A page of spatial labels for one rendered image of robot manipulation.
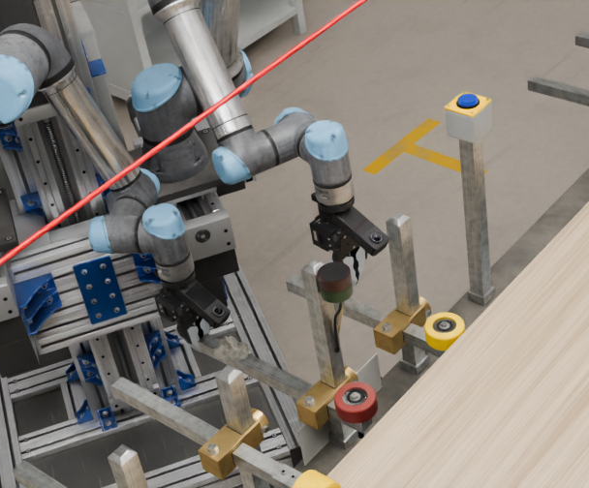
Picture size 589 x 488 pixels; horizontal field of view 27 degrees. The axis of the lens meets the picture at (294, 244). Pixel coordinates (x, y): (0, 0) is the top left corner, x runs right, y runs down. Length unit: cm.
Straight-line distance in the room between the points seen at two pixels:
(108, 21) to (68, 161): 207
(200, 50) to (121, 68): 265
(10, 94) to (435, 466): 101
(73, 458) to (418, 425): 133
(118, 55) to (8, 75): 269
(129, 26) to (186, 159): 208
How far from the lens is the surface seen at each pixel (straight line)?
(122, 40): 484
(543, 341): 240
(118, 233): 242
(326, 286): 216
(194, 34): 231
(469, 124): 247
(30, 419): 349
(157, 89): 263
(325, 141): 223
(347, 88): 498
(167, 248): 240
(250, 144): 229
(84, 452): 334
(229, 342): 252
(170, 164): 271
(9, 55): 227
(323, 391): 238
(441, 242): 409
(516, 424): 224
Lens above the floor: 254
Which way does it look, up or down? 37 degrees down
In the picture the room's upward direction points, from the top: 11 degrees counter-clockwise
